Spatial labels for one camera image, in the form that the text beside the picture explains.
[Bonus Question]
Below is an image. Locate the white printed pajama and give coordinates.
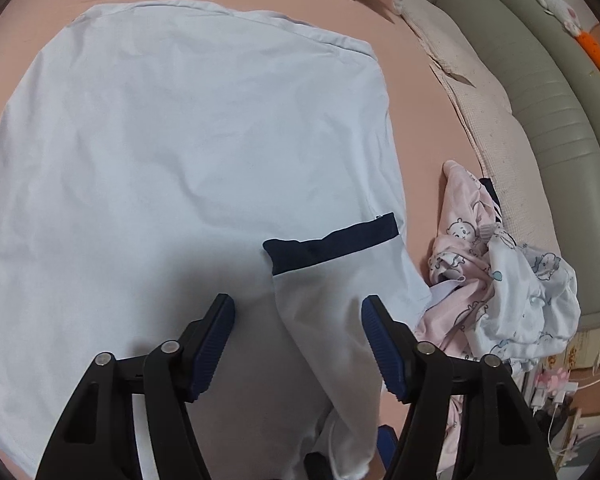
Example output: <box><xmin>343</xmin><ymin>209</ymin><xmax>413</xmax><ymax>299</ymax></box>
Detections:
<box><xmin>462</xmin><ymin>232</ymin><xmax>581</xmax><ymax>376</ymax></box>

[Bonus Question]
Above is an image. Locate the navy garment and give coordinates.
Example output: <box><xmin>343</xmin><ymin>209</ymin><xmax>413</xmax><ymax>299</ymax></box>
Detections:
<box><xmin>479</xmin><ymin>176</ymin><xmax>503</xmax><ymax>231</ymax></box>

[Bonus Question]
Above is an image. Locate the grey-green padded sofa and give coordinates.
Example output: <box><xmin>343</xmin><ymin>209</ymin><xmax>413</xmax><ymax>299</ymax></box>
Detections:
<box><xmin>422</xmin><ymin>0</ymin><xmax>600</xmax><ymax>331</ymax></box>

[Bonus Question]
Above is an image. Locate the beige blanket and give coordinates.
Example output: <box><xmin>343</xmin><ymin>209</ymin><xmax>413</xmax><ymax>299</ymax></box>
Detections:
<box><xmin>397</xmin><ymin>0</ymin><xmax>563</xmax><ymax>261</ymax></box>

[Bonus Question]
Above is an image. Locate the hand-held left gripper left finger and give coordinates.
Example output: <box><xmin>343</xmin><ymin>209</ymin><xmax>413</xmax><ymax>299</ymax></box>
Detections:
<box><xmin>34</xmin><ymin>293</ymin><xmax>237</xmax><ymax>480</ymax></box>

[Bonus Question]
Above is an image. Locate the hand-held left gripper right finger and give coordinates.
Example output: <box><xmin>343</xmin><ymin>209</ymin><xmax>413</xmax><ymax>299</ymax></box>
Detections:
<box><xmin>361</xmin><ymin>294</ymin><xmax>560</xmax><ymax>480</ymax></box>

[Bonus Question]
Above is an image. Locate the orange carrot plush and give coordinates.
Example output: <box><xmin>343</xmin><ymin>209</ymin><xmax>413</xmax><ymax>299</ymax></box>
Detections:
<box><xmin>575</xmin><ymin>30</ymin><xmax>600</xmax><ymax>63</ymax></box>

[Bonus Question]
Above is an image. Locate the pink printed pajama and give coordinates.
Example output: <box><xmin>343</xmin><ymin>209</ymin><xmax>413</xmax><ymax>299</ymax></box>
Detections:
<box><xmin>414</xmin><ymin>159</ymin><xmax>526</xmax><ymax>480</ymax></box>

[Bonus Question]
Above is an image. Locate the white charger with cable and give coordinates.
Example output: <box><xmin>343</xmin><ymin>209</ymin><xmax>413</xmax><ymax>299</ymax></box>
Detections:
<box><xmin>530</xmin><ymin>375</ymin><xmax>600</xmax><ymax>456</ymax></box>

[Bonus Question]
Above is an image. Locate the white bunny plush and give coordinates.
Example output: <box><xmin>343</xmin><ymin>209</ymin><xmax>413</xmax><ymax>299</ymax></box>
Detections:
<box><xmin>525</xmin><ymin>0</ymin><xmax>581</xmax><ymax>36</ymax></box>

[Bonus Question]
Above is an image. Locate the white T-shirt navy trim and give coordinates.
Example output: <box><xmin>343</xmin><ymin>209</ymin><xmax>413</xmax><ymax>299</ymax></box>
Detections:
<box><xmin>0</xmin><ymin>0</ymin><xmax>433</xmax><ymax>480</ymax></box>

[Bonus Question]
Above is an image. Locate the pink bed sheet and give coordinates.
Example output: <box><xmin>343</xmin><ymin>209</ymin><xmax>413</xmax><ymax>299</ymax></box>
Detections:
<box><xmin>0</xmin><ymin>0</ymin><xmax>486</xmax><ymax>480</ymax></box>

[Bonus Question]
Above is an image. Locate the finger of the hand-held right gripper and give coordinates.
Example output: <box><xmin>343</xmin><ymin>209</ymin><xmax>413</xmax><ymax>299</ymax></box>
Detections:
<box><xmin>378</xmin><ymin>424</ymin><xmax>399</xmax><ymax>463</ymax></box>
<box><xmin>304</xmin><ymin>451</ymin><xmax>333</xmax><ymax>480</ymax></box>

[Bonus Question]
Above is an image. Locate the small pink toy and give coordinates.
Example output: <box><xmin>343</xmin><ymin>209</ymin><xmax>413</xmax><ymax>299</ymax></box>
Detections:
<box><xmin>537</xmin><ymin>366</ymin><xmax>572</xmax><ymax>391</ymax></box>

